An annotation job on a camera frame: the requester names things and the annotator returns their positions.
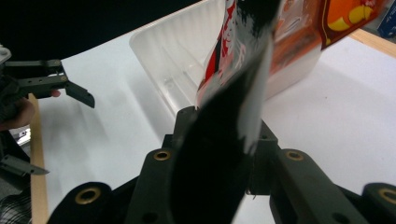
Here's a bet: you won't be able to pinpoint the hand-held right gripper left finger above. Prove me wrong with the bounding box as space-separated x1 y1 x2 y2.
124 105 200 224

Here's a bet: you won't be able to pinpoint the clear plastic bin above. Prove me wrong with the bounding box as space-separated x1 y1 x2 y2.
129 0 321 118

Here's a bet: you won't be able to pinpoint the black and red snack packet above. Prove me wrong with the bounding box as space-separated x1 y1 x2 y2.
169 0 283 224

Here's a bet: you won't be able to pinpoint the white table mat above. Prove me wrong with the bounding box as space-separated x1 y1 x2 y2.
31 29 396 224

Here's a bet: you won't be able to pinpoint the large orange snack packet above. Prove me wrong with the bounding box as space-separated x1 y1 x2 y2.
270 0 390 76

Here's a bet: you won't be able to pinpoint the aluminium rail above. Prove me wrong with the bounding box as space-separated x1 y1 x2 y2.
8 126 32 147

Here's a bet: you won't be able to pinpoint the black curtain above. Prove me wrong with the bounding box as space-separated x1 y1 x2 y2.
0 0 204 62

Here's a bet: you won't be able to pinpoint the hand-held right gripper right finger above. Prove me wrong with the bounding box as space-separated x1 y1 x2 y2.
248 120 372 224

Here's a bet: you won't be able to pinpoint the blue carton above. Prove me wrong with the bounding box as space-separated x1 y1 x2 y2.
376 0 396 39

